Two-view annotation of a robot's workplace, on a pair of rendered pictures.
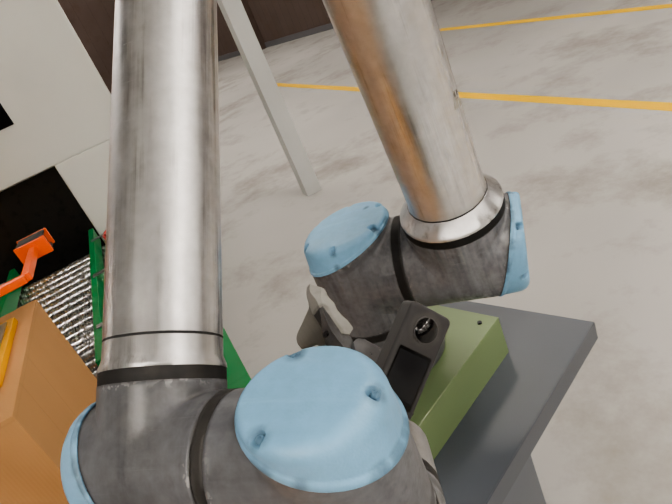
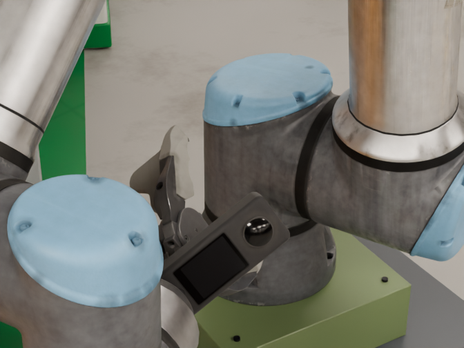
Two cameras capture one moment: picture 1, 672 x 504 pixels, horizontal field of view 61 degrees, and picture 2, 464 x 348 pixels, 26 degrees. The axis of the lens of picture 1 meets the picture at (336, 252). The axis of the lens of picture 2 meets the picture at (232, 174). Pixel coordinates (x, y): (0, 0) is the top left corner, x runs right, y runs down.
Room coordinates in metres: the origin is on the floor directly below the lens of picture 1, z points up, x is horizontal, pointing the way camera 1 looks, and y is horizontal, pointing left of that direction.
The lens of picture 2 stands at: (-0.24, -0.10, 1.60)
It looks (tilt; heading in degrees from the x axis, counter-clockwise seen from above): 31 degrees down; 6
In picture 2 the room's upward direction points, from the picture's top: straight up
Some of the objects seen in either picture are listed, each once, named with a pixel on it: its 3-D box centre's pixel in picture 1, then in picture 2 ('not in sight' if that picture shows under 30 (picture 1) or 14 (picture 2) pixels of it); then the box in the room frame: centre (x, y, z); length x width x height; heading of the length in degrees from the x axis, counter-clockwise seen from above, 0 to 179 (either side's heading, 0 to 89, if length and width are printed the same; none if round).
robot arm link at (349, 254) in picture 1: (363, 265); (272, 137); (0.82, -0.03, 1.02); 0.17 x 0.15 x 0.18; 65
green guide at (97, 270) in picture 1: (106, 279); not in sight; (2.44, 1.00, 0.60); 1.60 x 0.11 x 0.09; 14
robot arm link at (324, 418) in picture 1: (326, 460); (76, 282); (0.27, 0.06, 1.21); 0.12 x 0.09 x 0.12; 65
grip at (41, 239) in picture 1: (34, 246); not in sight; (1.59, 0.76, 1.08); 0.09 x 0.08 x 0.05; 103
